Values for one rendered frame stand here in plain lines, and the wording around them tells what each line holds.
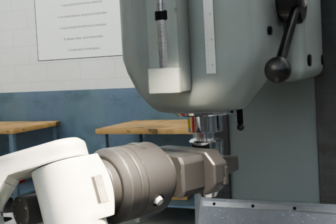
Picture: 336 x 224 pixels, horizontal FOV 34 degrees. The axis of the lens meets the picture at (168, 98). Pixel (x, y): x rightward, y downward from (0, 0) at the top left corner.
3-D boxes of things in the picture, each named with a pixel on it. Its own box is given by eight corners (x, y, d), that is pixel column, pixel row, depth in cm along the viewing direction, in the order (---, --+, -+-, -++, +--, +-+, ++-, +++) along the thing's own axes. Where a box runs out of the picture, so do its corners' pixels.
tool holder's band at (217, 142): (195, 149, 73) (195, 142, 73) (185, 145, 77) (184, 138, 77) (228, 146, 74) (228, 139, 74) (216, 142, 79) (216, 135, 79)
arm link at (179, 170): (227, 135, 69) (159, 147, 61) (230, 211, 69) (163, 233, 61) (157, 131, 78) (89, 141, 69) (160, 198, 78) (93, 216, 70)
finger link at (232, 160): (234, 173, 76) (205, 181, 72) (233, 150, 76) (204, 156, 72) (243, 174, 75) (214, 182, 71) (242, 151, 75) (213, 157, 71)
